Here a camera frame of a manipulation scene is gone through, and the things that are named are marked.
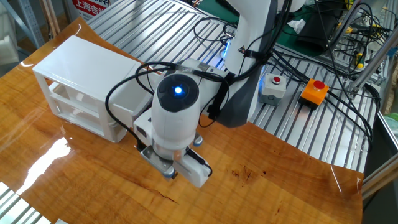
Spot black cable along robot arm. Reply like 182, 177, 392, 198
104, 0, 293, 152

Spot black strap on robot forearm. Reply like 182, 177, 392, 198
207, 73, 236, 121

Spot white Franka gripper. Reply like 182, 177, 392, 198
133, 108, 213, 189

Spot green table mat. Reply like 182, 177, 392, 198
195, 0, 352, 58

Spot thin wooden slats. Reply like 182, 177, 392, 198
39, 0, 62, 39

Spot red and white sign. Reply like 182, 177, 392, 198
72, 0, 111, 21

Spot white foam block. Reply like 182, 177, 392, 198
0, 2, 20, 66

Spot grey box with red button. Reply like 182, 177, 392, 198
259, 73, 287, 106

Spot glossy wood-grain mat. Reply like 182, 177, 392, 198
0, 17, 364, 224

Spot orange box with red button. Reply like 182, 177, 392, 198
298, 78, 330, 110

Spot crumpled white paper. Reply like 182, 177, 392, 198
286, 18, 307, 35

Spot black rectangular box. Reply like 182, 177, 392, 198
294, 11, 341, 53

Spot silver blue wrist bracket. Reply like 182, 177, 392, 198
140, 132, 205, 180

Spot aluminium frame rail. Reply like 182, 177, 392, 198
362, 152, 398, 200

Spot yellow green screwdriver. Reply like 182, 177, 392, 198
355, 52, 365, 70

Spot grey perforated steel upright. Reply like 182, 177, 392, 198
17, 0, 46, 49

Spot black cable bundle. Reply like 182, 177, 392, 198
264, 42, 382, 152

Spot white plastic drawer cabinet frame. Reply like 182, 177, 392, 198
32, 35, 149, 144

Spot brown cardboard box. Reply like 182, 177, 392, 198
381, 55, 398, 114

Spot aluminium profile post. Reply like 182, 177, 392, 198
348, 29, 398, 99
323, 0, 363, 62

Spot pale green bag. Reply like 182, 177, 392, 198
384, 112, 398, 141

